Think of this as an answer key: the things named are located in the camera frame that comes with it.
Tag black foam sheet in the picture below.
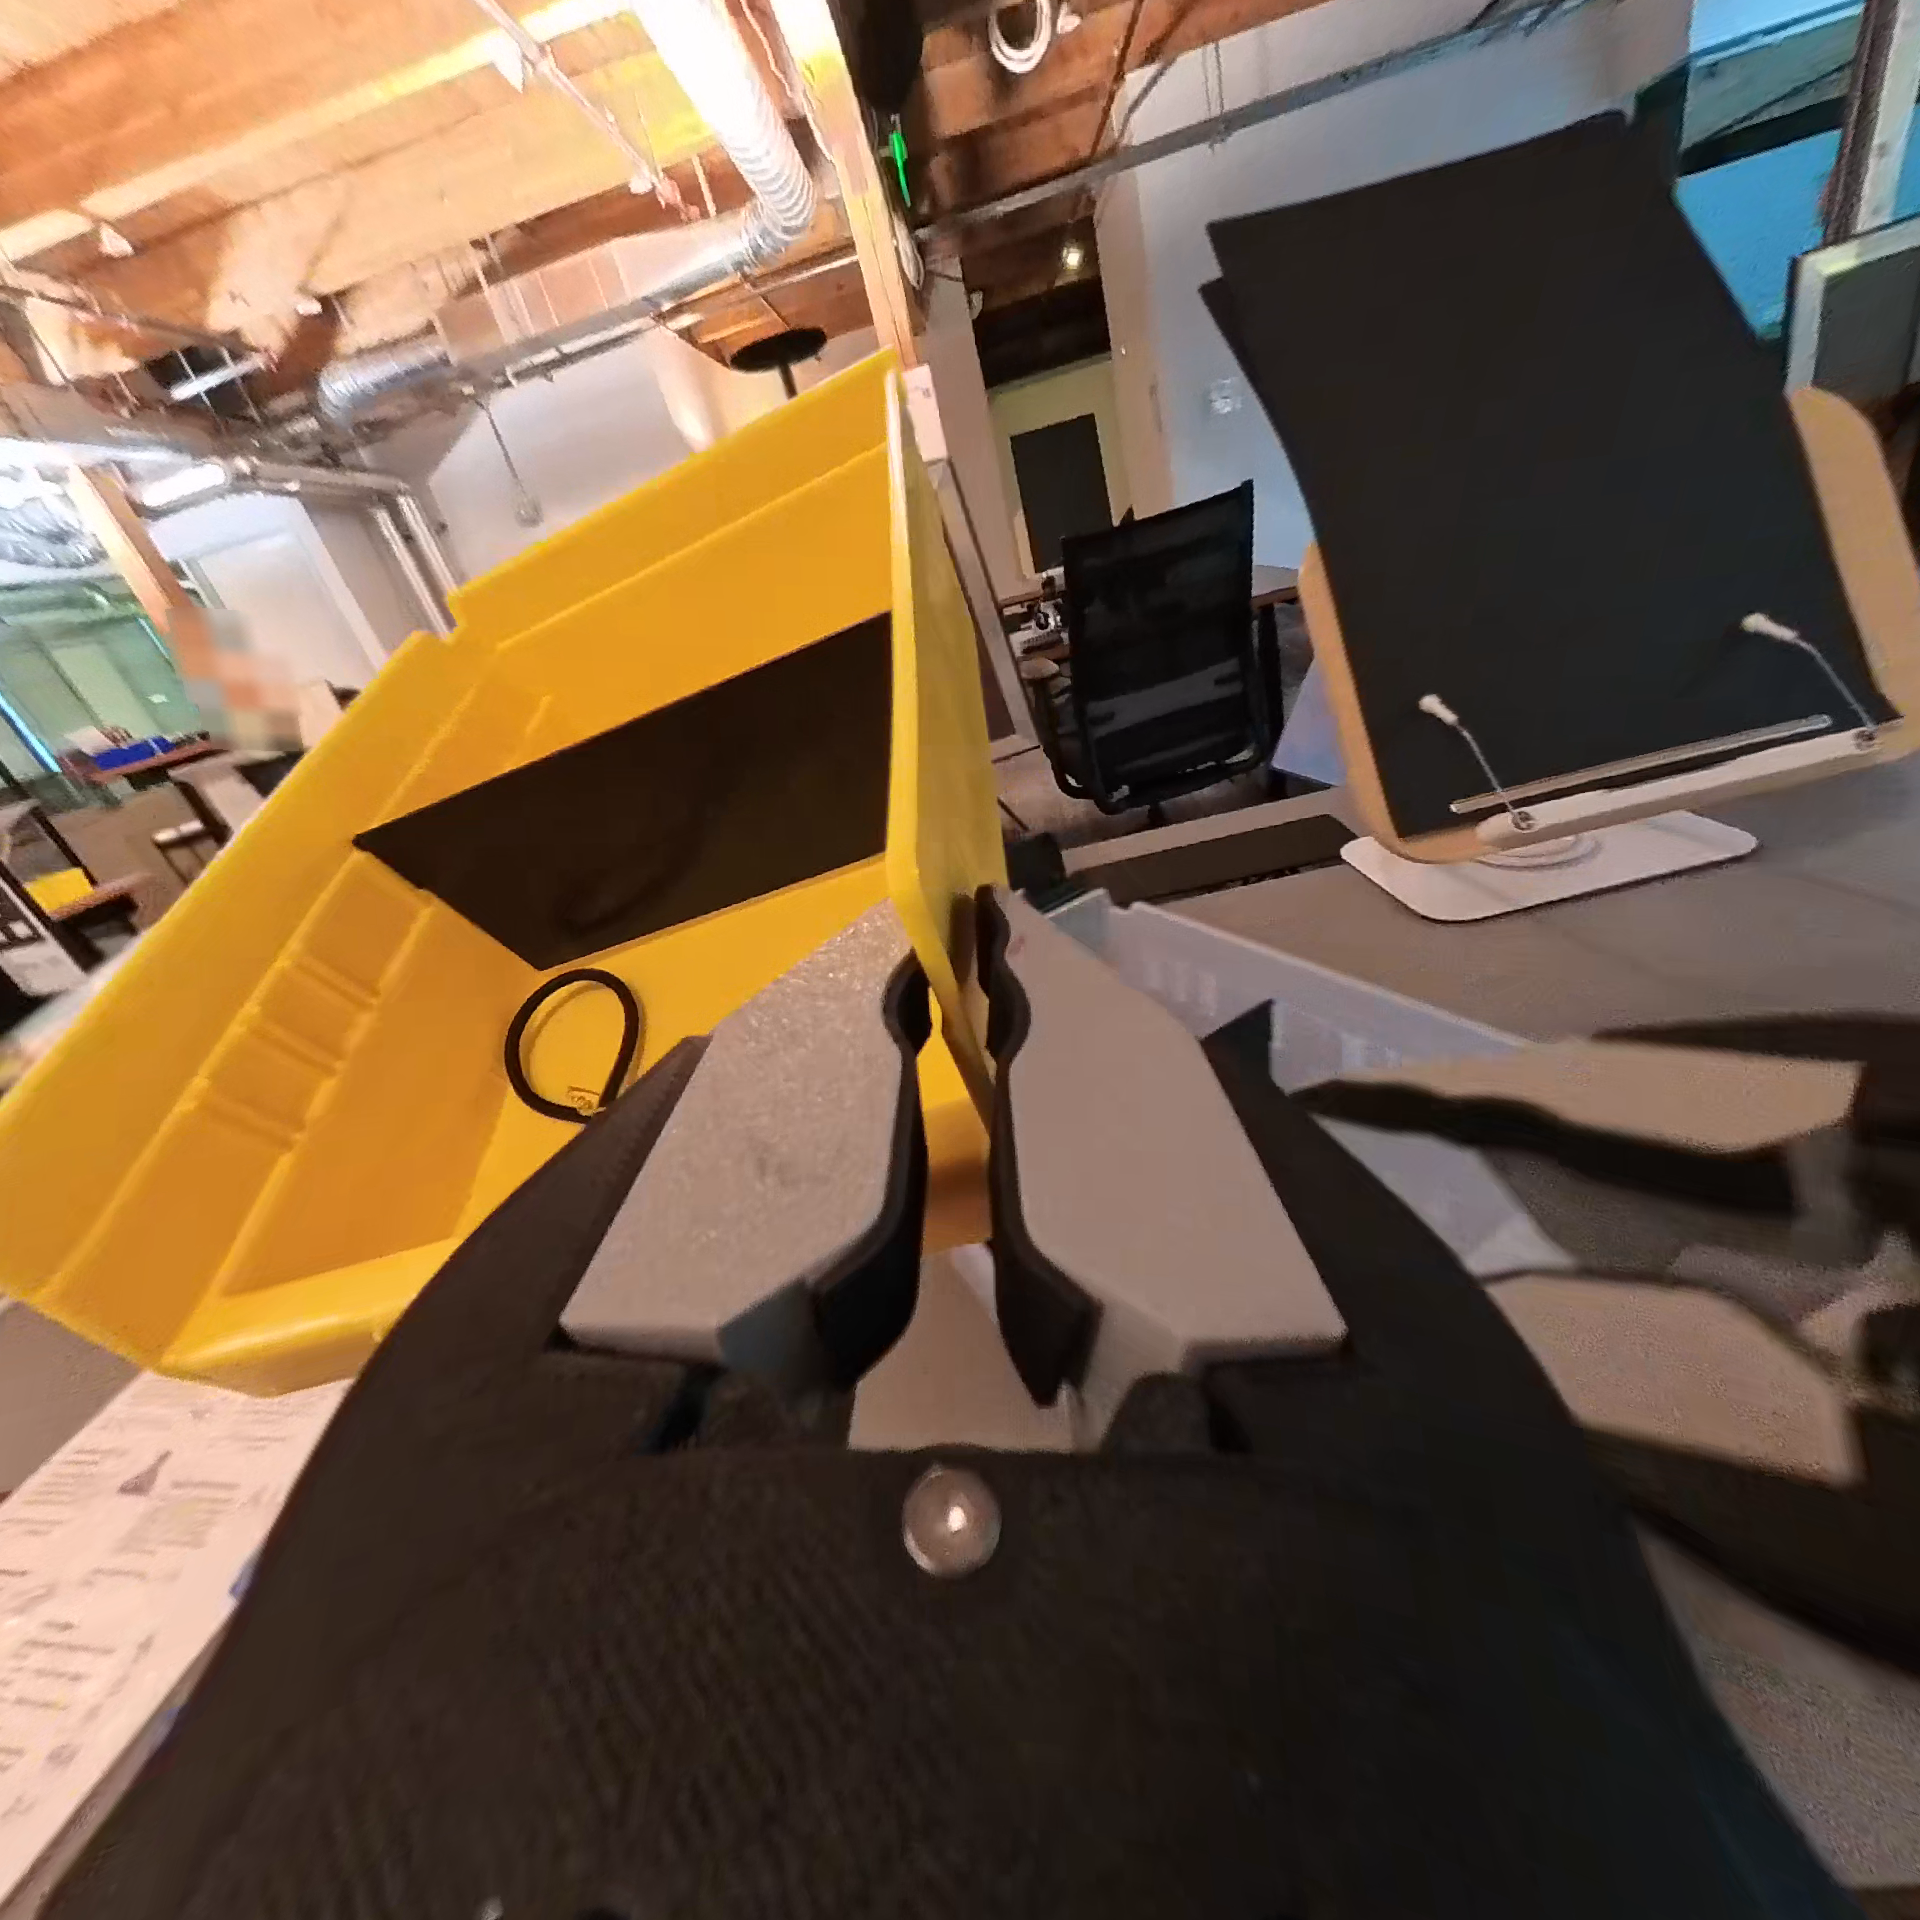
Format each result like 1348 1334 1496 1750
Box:
1201 111 1903 846

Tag silver air duct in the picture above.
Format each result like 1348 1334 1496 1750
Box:
312 0 823 425

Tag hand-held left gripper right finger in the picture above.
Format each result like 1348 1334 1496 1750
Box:
977 886 1351 1408

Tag printed paper sheet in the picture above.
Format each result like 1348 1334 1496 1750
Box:
0 1369 351 1911

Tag wooden book stand white base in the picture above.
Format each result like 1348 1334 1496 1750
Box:
1296 382 1920 926

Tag yellow plastic bin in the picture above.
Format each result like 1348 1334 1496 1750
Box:
0 353 1011 1402

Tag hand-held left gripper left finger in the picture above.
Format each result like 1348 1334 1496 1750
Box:
559 915 936 1376

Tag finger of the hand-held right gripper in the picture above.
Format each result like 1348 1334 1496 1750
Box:
1499 1272 1866 1491
1296 1032 1873 1217

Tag black sheet in bin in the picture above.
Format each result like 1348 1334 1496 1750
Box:
353 615 899 973

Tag clear plastic bin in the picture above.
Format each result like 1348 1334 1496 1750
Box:
997 883 1579 1311

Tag thin black cord loop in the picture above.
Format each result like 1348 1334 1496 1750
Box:
504 967 645 1125

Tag black mesh office chair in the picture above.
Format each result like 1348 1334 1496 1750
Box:
1042 481 1280 824

